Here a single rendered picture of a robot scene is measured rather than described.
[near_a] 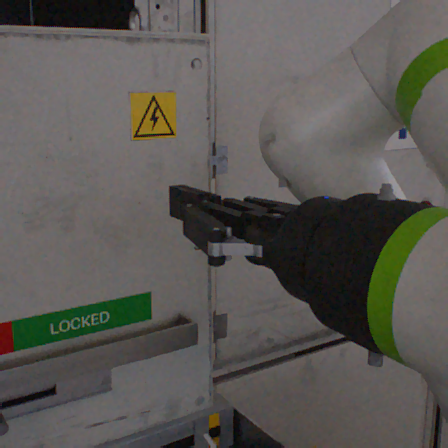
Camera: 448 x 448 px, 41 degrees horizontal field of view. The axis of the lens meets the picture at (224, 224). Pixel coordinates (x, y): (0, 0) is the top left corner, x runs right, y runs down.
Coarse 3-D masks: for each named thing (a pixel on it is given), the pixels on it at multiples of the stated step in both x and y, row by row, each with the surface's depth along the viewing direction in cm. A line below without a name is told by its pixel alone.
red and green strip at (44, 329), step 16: (96, 304) 67; (112, 304) 69; (128, 304) 70; (144, 304) 71; (16, 320) 63; (32, 320) 64; (48, 320) 65; (64, 320) 66; (80, 320) 67; (96, 320) 68; (112, 320) 69; (128, 320) 70; (144, 320) 71; (0, 336) 62; (16, 336) 63; (32, 336) 64; (48, 336) 65; (64, 336) 66; (0, 352) 63
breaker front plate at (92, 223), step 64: (0, 64) 57; (64, 64) 60; (128, 64) 64; (192, 64) 68; (0, 128) 58; (64, 128) 62; (128, 128) 65; (192, 128) 70; (0, 192) 59; (64, 192) 63; (128, 192) 67; (0, 256) 61; (64, 256) 64; (128, 256) 69; (192, 256) 73; (0, 320) 62; (64, 384) 67; (128, 384) 72; (192, 384) 77
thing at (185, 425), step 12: (216, 396) 82; (216, 408) 79; (228, 408) 80; (180, 420) 77; (192, 420) 77; (228, 420) 80; (144, 432) 74; (156, 432) 74; (168, 432) 75; (180, 432) 76; (192, 432) 77; (216, 432) 80; (228, 432) 81; (108, 444) 72; (120, 444) 72; (132, 444) 73; (144, 444) 73; (156, 444) 74; (168, 444) 76; (180, 444) 77; (192, 444) 78; (228, 444) 81
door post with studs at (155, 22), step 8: (136, 0) 91; (144, 0) 92; (152, 0) 92; (160, 0) 93; (168, 0) 93; (176, 0) 94; (144, 8) 92; (152, 8) 92; (160, 8) 93; (168, 8) 94; (176, 8) 94; (136, 16) 91; (152, 16) 92; (160, 16) 93; (168, 16) 94; (176, 16) 95; (136, 24) 92; (152, 24) 93; (160, 24) 93; (168, 24) 94; (176, 24) 95; (176, 32) 95
